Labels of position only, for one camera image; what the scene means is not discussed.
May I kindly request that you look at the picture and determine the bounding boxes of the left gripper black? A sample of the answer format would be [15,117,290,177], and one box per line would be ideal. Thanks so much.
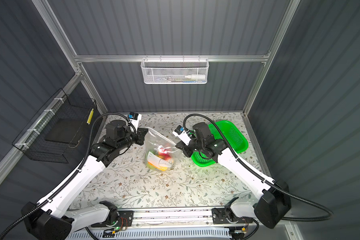
[116,126,147,153]

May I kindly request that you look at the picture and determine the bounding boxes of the red toy apple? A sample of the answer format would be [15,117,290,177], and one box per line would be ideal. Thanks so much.
[158,152,172,161]

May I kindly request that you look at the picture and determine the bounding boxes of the clear zip top bag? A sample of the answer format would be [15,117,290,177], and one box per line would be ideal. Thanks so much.
[144,127,183,172]

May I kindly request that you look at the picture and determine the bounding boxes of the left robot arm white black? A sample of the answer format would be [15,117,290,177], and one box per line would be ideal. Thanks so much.
[22,120,149,240]

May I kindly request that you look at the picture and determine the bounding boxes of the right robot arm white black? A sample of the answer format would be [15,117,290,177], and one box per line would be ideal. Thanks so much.
[173,123,292,229]

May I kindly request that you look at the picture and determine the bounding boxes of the green plastic basket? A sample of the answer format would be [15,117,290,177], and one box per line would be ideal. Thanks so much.
[191,121,249,167]

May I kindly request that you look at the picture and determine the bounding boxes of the black pad in basket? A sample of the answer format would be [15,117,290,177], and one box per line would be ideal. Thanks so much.
[45,119,86,145]

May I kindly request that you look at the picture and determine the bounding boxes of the white bottle in basket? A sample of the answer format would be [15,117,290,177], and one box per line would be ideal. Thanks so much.
[185,75,207,82]

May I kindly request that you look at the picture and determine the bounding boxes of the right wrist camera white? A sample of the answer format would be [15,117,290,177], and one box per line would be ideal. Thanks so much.
[173,125,192,146]

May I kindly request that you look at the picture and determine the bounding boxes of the black wire mesh basket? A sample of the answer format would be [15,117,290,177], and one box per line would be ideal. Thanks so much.
[12,89,97,164]

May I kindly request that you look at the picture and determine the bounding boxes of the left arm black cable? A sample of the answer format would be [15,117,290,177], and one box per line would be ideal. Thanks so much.
[0,112,136,240]

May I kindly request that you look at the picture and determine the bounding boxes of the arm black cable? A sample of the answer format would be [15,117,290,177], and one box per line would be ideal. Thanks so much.
[182,113,334,240]
[0,112,136,240]

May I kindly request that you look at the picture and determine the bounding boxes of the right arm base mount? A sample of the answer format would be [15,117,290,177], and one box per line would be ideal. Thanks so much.
[212,208,253,225]

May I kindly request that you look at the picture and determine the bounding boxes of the white wire mesh basket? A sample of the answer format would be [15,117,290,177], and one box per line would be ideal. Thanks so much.
[141,58,210,85]

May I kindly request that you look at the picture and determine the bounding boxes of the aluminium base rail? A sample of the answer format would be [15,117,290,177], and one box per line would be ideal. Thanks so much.
[47,205,292,232]

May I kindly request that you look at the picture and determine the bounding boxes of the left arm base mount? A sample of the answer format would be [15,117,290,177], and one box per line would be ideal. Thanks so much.
[91,211,134,229]

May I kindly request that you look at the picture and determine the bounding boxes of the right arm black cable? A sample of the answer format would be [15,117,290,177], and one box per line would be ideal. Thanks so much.
[182,113,334,240]

